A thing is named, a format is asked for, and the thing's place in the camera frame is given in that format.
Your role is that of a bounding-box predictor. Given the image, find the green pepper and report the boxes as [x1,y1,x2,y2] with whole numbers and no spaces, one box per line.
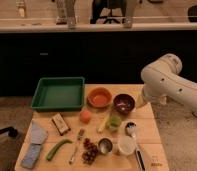
[46,139,73,161]

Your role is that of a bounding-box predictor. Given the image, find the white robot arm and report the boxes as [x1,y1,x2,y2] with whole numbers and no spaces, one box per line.
[136,53,197,114]

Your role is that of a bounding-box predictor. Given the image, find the dark brown bowl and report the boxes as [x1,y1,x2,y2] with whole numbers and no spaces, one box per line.
[113,94,135,115]

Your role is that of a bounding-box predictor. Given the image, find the orange red bowl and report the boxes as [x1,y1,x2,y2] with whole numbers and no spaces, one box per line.
[87,87,112,108]

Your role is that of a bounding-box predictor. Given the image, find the green plastic cup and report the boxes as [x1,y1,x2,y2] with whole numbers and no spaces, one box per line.
[107,115,121,132]

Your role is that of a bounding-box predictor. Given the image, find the white round container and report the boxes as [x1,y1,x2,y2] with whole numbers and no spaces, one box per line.
[117,136,135,156]

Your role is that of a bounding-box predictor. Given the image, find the yellow banana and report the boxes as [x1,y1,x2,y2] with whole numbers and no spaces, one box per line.
[97,114,110,133]

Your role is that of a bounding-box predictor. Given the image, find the orange round fruit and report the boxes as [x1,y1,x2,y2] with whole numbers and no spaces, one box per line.
[79,109,92,124]

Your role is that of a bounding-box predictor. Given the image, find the small metal cup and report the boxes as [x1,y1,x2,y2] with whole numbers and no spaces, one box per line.
[98,138,113,155]

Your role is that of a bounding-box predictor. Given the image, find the bunch of dark grapes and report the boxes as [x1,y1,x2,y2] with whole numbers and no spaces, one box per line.
[82,138,98,165]

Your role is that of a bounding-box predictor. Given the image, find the green plastic tray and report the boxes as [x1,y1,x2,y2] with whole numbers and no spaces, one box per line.
[31,77,85,112]

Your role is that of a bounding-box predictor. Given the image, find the black office chair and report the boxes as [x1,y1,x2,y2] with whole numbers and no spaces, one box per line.
[90,0,128,25]

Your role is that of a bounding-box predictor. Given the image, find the blue sponge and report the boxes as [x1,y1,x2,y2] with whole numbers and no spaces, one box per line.
[21,144,42,169]

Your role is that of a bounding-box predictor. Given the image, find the black handled spoon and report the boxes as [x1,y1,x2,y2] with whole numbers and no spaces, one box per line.
[125,122,146,171]

